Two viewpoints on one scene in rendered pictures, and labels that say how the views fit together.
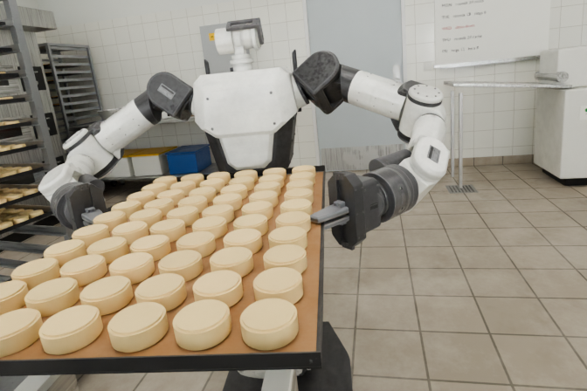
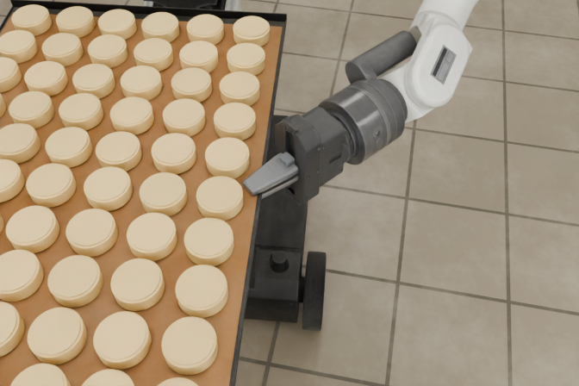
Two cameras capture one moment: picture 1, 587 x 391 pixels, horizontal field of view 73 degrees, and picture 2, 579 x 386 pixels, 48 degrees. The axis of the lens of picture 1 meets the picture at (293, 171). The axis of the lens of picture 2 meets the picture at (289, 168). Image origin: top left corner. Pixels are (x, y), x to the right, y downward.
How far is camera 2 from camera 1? 0.37 m
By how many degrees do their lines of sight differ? 36
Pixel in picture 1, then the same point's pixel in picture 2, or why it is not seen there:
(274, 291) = (184, 364)
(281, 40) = not seen: outside the picture
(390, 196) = (361, 145)
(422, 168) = (418, 94)
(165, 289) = (62, 342)
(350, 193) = (302, 156)
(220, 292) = (125, 357)
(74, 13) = not seen: outside the picture
